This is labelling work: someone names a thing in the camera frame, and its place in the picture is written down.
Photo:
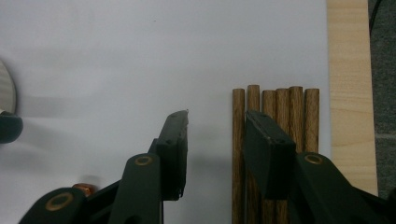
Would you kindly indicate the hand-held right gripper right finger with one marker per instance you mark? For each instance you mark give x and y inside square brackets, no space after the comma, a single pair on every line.
[271,155]

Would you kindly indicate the row of brown chopsticks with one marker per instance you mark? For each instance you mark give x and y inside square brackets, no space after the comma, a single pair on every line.
[311,124]

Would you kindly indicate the white ribbed black-rimmed mug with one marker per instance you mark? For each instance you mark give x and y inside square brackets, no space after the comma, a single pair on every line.
[6,93]

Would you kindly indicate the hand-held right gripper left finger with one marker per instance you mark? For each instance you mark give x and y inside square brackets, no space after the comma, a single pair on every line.
[174,155]

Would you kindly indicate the white table mat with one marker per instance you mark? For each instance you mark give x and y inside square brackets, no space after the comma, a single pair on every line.
[93,62]

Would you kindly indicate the brown wooden spoon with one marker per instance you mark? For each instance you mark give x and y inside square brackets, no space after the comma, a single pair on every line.
[84,188]

